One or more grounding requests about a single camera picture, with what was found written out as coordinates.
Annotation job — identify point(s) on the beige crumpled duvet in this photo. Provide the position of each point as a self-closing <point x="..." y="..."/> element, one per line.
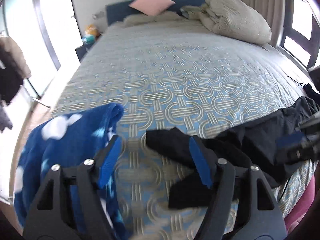
<point x="230" y="18"/>

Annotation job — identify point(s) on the dark framed window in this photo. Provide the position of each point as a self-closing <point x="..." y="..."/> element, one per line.
<point x="300" y="33"/>

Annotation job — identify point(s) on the black pants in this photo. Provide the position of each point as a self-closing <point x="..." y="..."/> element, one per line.
<point x="253" y="142"/>

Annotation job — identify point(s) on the hanging dark clothes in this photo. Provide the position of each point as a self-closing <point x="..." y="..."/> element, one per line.
<point x="14" y="70"/>

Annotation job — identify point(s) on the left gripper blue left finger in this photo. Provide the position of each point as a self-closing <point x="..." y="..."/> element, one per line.
<point x="105" y="160"/>

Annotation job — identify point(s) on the dark blue nightstand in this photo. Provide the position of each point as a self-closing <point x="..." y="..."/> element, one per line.
<point x="81" y="51"/>

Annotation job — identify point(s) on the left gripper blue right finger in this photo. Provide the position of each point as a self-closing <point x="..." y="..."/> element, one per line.
<point x="204" y="160"/>

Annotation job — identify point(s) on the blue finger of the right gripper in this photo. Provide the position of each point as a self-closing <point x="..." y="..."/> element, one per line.
<point x="290" y="142"/>

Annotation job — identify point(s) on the blue white fleece blanket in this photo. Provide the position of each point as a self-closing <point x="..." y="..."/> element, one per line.
<point x="68" y="140"/>

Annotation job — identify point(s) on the pink pillow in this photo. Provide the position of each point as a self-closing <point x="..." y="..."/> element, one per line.
<point x="151" y="7"/>

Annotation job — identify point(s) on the orange teal nightstand items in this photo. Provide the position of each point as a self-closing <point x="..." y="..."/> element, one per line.
<point x="91" y="34"/>

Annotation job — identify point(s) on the blue patterned bedspread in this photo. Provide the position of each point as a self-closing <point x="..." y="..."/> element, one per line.
<point x="174" y="74"/>

